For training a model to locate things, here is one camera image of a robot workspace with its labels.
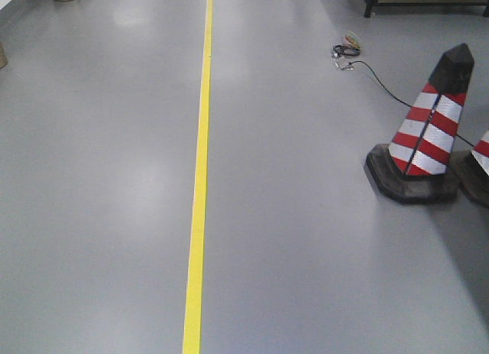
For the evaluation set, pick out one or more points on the red white striped barrier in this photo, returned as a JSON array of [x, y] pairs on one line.
[[414, 166]]

